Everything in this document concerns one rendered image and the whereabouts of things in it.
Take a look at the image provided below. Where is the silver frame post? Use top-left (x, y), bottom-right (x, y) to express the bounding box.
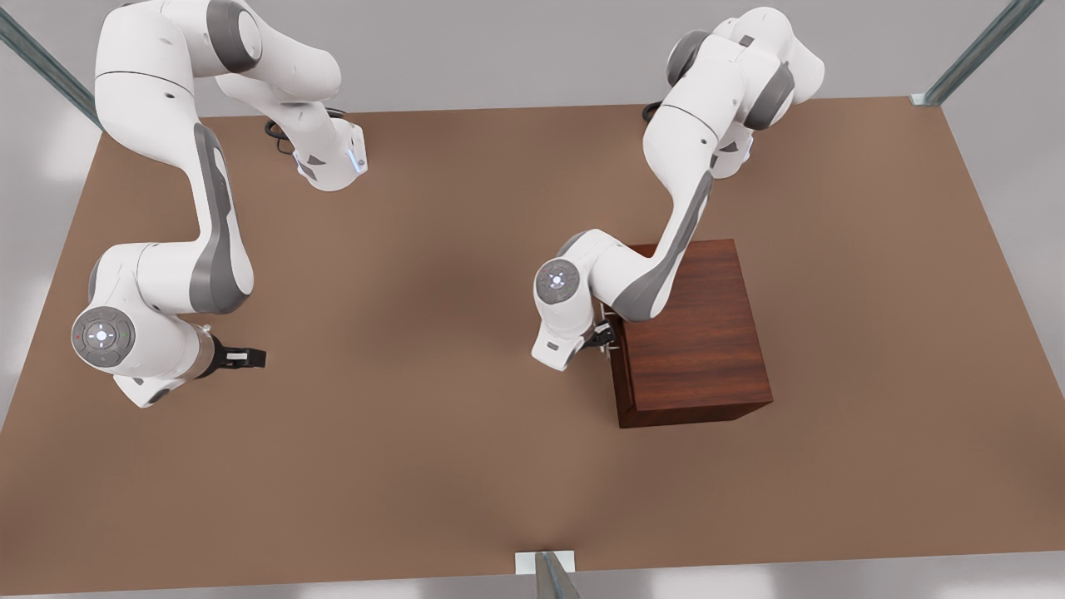
top-left (0, 7), bottom-right (104, 131)
top-left (910, 0), bottom-right (1046, 106)
top-left (515, 550), bottom-right (582, 599)

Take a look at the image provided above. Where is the dark wooden cabinet box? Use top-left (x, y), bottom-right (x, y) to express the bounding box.
top-left (602, 240), bottom-right (774, 429)

